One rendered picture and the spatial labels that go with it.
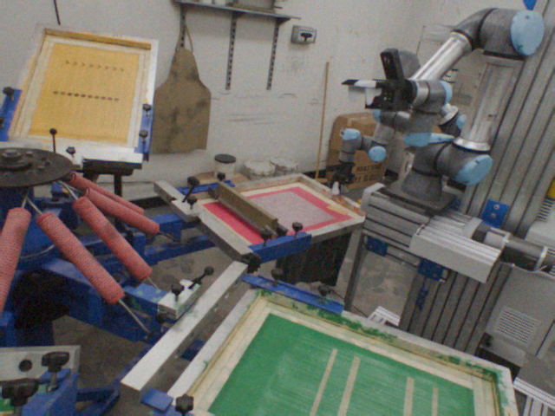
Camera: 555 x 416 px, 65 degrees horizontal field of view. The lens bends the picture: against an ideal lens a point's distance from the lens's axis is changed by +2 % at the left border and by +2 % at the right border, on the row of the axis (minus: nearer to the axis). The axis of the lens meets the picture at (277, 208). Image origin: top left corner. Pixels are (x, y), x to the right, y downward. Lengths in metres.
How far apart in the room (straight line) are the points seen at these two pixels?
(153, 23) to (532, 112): 2.76
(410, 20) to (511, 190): 4.16
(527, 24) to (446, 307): 1.13
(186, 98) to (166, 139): 0.39
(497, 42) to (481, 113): 0.21
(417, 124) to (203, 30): 2.78
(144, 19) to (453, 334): 2.94
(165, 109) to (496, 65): 2.77
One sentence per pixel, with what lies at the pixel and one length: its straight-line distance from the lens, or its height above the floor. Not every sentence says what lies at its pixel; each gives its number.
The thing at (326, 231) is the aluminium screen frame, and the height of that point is 0.99.
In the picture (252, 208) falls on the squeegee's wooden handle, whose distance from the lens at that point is 1.81.
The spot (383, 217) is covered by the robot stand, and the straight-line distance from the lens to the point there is 1.76.
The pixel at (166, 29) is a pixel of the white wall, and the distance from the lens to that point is 3.74.
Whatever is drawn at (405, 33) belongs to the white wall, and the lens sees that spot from 5.78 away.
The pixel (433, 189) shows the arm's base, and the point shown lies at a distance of 1.70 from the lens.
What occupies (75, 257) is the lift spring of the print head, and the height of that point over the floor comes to 1.14.
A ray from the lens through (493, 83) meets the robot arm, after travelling 1.54.
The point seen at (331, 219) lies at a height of 0.96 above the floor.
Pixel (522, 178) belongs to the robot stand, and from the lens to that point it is 1.81.
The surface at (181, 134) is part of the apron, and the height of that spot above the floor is 0.69.
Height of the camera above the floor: 1.82
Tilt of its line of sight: 25 degrees down
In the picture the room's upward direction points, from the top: 9 degrees clockwise
